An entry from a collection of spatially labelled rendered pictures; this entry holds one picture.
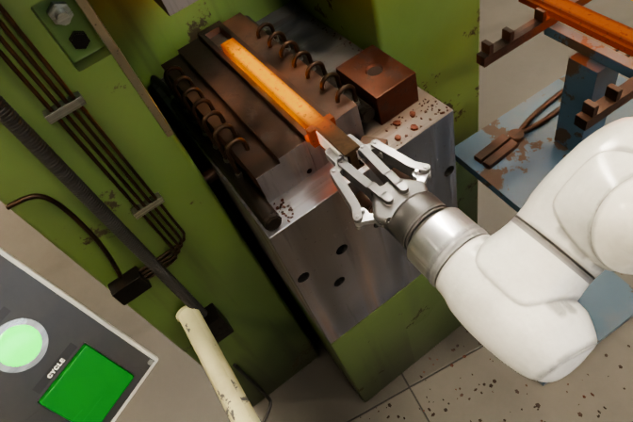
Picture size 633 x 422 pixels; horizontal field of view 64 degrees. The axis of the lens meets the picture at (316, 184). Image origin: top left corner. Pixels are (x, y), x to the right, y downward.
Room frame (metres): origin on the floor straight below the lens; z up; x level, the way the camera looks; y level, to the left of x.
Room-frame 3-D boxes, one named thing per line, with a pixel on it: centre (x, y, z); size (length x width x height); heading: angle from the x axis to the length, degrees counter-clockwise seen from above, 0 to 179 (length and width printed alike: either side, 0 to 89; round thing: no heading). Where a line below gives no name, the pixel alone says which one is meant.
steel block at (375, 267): (0.79, 0.00, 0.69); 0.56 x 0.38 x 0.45; 17
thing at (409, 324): (0.79, 0.00, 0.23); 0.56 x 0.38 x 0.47; 17
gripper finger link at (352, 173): (0.44, -0.06, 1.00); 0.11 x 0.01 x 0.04; 22
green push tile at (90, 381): (0.29, 0.34, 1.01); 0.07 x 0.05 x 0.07; 132
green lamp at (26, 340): (0.33, 0.37, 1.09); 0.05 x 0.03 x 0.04; 107
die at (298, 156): (0.77, 0.05, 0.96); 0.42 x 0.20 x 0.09; 17
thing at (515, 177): (0.59, -0.52, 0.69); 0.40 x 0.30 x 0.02; 104
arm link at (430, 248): (0.31, -0.12, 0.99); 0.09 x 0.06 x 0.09; 107
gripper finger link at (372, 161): (0.45, -0.09, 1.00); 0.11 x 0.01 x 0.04; 13
